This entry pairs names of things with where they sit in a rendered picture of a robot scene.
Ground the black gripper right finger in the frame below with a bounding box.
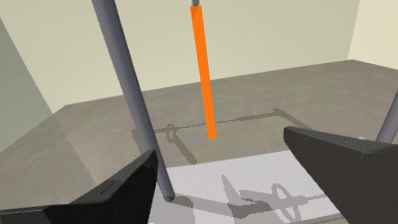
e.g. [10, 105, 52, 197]
[284, 127, 398, 224]

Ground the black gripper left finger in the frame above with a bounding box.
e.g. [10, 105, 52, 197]
[0, 150, 159, 224]

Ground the orange handle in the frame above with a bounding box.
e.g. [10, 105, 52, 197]
[190, 0, 216, 139]

